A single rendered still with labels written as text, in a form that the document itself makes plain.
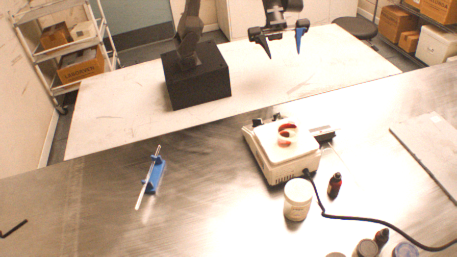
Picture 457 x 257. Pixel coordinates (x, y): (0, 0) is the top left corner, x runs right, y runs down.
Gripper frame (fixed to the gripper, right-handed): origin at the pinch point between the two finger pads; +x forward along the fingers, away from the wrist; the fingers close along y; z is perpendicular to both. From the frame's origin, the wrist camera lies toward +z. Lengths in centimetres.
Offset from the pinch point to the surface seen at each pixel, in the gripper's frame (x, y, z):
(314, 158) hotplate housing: 33.3, 0.3, -15.3
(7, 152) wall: 4, 170, 62
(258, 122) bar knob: 22.0, 11.3, -7.2
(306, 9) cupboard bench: -120, -70, 215
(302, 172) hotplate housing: 35.9, 3.5, -14.0
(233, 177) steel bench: 34.4, 19.6, -10.8
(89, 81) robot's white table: -11, 76, 21
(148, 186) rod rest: 33, 40, -15
